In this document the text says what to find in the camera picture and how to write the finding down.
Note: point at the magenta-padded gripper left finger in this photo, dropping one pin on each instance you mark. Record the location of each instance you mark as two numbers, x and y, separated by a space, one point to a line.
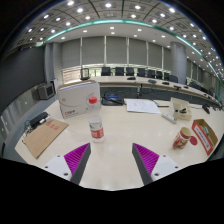
58 165

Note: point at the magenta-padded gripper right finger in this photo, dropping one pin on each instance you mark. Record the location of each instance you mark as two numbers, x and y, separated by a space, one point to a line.
164 165

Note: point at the clear red-capped water bottle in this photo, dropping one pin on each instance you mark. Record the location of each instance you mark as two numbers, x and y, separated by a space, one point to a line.
96 128

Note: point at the brown kraft paper folder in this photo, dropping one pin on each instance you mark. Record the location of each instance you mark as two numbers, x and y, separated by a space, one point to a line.
45 136

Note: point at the brown cardboard box red side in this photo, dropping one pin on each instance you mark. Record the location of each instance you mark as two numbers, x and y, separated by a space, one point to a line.
201 136

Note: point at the white remote control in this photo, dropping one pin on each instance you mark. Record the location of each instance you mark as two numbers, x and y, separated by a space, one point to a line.
169 117

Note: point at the black power adapter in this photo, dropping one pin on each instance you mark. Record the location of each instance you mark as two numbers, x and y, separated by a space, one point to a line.
39 119

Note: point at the white printed paper sheets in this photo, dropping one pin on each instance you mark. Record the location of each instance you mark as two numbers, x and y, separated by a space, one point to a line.
142 106

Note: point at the small beige open box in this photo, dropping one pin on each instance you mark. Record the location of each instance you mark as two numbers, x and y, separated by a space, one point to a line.
178 103

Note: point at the white copy paper carton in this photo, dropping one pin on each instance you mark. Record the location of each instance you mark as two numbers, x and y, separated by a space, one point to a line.
78 100

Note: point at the black desk microphone unit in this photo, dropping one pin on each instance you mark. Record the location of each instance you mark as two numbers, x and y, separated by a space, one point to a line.
206 109

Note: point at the small dark monitor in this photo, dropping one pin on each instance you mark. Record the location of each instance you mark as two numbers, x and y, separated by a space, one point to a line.
46 91

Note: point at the long curved conference desk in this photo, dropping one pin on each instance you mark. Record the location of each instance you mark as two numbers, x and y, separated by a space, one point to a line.
140 81

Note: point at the black office chairs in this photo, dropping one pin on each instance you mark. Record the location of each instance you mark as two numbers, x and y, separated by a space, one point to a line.
119 71

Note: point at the round ceiling lights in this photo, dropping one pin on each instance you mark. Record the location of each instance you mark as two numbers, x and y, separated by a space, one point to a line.
108 5

